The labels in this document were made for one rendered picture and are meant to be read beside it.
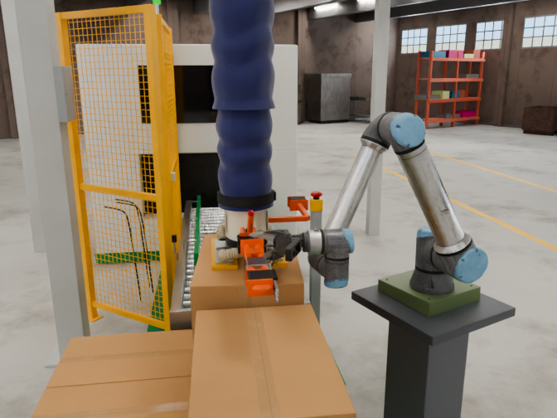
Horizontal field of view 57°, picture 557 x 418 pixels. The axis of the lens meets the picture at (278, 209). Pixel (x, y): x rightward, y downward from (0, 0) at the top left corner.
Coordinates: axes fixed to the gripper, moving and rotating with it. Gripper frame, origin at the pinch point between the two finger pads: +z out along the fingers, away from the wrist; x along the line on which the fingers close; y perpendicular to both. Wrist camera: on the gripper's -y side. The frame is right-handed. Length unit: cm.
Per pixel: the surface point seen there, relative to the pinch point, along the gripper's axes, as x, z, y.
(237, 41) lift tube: 69, 3, 17
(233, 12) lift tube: 79, 4, 16
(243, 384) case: -20, 7, -52
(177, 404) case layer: -60, 28, -2
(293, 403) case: -20, -5, -62
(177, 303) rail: -55, 32, 74
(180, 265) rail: -55, 33, 128
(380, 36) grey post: 96, -159, 344
